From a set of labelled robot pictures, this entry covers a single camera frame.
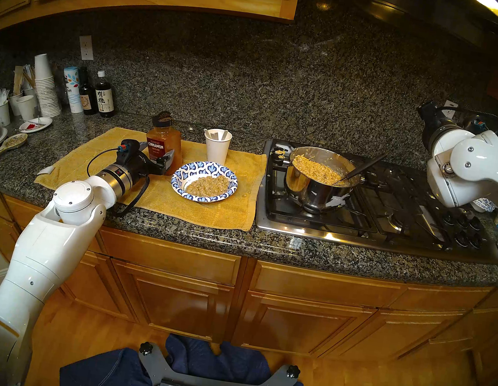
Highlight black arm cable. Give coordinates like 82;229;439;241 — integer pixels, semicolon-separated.
80;143;155;222
434;104;498;135

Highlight dark oil bottle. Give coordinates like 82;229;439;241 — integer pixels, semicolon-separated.
73;66;105;117

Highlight small white plate red stain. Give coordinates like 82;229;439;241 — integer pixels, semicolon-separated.
18;113;54;137

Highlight blue patterned paper bowl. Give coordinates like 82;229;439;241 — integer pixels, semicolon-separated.
169;156;242;208

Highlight bundle of wooden stir sticks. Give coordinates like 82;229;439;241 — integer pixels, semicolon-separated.
20;64;38;89

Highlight yellow terry towel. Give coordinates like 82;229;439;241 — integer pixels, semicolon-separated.
32;117;270;235

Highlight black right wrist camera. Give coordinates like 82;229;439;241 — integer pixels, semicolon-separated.
460;111;498;138

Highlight flat wooden cutlery pack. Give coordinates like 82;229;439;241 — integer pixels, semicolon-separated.
11;65;26;96

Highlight white paper cup with spoons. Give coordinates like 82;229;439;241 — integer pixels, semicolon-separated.
201;127;234;166

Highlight black handled ladle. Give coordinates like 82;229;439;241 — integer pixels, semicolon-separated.
334;146;390;192

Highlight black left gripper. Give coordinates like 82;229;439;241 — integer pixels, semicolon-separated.
124;143;176;184

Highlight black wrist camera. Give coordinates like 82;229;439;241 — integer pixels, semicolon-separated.
115;137;142;165
460;111;498;138

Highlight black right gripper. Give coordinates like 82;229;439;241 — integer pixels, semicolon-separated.
413;99;455;142

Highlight stack of blue patterned bowls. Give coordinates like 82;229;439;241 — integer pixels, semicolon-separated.
471;196;498;215

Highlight stainless gas cooktop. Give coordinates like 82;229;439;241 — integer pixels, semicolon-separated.
251;138;498;268

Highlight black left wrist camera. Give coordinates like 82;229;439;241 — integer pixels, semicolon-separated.
115;137;142;165

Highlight stainless range hood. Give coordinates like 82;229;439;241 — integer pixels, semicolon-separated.
297;0;498;56

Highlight oatmeal in saucepan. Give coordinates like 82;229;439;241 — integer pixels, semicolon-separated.
289;154;347;187

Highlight stainless steel saucepan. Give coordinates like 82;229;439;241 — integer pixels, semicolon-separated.
263;140;369;220

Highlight ground cinnamon jar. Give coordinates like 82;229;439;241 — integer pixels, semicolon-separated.
141;109;190;178

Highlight stack of white paper cups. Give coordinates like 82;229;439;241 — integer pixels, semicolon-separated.
26;52;69;120

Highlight white salt canister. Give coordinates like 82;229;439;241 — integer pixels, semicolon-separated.
58;65;90;115

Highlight scooped oatmeal portion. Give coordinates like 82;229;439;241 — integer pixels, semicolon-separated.
185;170;232;201

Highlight dark blue denim cloth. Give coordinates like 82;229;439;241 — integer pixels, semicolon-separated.
58;318;405;386

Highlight white paper cup with forks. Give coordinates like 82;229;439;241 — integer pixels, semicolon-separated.
0;100;14;128

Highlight wooden spoon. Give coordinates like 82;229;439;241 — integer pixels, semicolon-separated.
0;130;29;180

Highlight soy sauce bottle white cap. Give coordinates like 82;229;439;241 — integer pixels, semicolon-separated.
90;69;121;119

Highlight wooden lower cabinets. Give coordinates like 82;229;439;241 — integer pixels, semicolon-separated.
0;181;498;386

